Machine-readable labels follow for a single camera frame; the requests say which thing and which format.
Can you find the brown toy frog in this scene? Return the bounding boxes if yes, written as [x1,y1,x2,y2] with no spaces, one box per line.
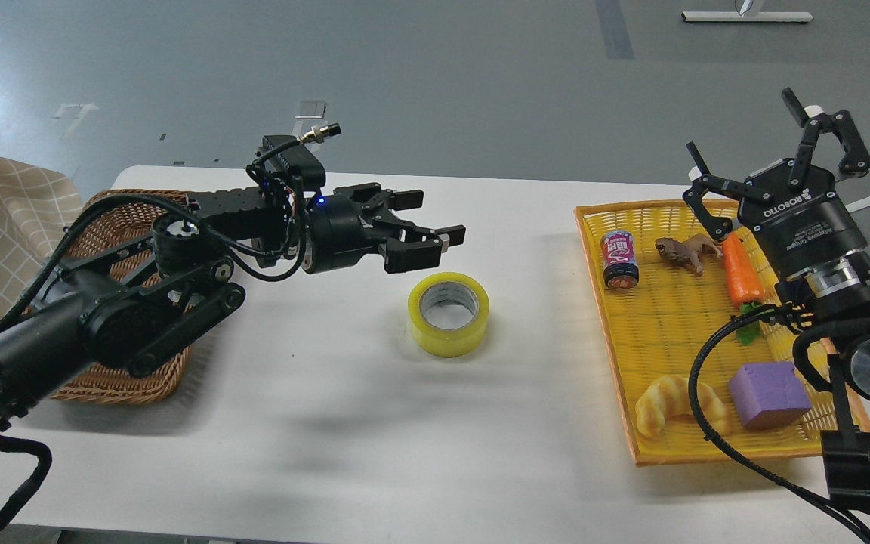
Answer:
[655,233,723,277]

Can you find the purple foam block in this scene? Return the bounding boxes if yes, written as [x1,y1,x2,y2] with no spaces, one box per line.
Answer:
[728,361,812,431]

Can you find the brown wicker basket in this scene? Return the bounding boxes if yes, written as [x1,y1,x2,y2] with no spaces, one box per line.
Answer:
[14,190,211,403]

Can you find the white stand base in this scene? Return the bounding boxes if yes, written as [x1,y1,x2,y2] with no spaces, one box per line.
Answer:
[680,1,814,25]

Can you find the yellow tape roll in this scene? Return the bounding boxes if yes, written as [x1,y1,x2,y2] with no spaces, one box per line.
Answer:
[407,272,490,358]

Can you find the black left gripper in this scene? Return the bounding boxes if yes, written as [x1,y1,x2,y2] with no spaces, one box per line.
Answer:
[304,184,466,274]

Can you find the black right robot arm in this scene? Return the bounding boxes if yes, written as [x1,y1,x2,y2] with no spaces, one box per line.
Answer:
[683,88,870,543]

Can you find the small red drink can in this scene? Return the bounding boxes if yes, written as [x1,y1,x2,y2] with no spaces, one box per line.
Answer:
[600,230,640,290]

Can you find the orange toy carrot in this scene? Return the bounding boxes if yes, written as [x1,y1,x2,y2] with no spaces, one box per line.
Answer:
[721,233,767,321]

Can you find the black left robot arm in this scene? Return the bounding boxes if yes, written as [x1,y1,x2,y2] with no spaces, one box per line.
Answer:
[0,124,466,531]

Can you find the yellow plastic basket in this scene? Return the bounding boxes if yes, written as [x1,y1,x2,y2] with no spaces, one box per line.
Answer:
[574,199,837,467]

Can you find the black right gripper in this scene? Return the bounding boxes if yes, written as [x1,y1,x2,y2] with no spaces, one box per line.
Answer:
[681,88,870,284]

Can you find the toy croissant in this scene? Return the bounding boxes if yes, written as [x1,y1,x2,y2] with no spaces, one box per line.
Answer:
[635,374,732,440]

